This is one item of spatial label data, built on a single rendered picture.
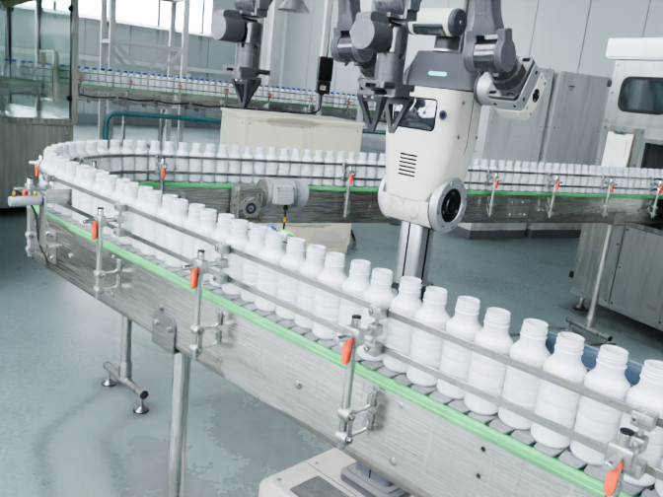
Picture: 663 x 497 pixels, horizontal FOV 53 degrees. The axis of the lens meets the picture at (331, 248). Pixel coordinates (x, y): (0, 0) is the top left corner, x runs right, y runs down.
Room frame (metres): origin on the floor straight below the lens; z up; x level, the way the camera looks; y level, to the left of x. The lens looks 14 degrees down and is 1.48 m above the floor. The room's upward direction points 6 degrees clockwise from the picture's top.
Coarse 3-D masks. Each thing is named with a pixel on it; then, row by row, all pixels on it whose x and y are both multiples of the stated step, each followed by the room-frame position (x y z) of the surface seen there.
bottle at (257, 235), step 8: (256, 232) 1.38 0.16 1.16; (264, 232) 1.39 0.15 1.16; (256, 240) 1.38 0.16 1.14; (264, 240) 1.39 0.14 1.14; (248, 248) 1.38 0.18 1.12; (256, 248) 1.37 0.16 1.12; (248, 264) 1.38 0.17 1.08; (256, 264) 1.37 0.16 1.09; (248, 272) 1.37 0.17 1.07; (256, 272) 1.37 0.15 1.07; (248, 280) 1.37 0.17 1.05; (256, 280) 1.37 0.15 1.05; (248, 296) 1.37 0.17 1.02
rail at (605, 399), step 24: (144, 216) 1.65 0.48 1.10; (144, 240) 1.64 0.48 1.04; (264, 264) 1.32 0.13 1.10; (336, 288) 1.18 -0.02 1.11; (456, 336) 0.99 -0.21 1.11; (408, 360) 1.05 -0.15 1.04; (504, 360) 0.93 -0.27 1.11; (456, 384) 0.98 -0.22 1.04; (576, 384) 0.86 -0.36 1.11; (504, 408) 0.92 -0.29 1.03; (624, 408) 0.81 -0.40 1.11; (576, 432) 0.85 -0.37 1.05
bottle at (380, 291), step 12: (372, 276) 1.15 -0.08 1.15; (384, 276) 1.13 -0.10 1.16; (372, 288) 1.14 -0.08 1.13; (384, 288) 1.13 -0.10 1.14; (372, 300) 1.12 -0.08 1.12; (384, 300) 1.12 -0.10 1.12; (360, 324) 1.14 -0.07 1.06; (384, 324) 1.12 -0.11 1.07; (372, 336) 1.12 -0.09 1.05; (384, 336) 1.12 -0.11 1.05; (360, 348) 1.13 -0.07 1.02; (372, 360) 1.12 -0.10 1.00
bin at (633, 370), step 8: (552, 336) 1.54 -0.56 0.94; (552, 344) 1.53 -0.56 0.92; (584, 344) 1.48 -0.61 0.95; (552, 352) 1.53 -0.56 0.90; (584, 352) 1.48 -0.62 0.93; (592, 352) 1.47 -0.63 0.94; (584, 360) 1.48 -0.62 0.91; (592, 360) 1.46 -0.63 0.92; (592, 368) 1.46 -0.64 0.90; (632, 368) 1.40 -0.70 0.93; (640, 368) 1.39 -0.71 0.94; (632, 376) 1.40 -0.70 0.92; (632, 384) 1.40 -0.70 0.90
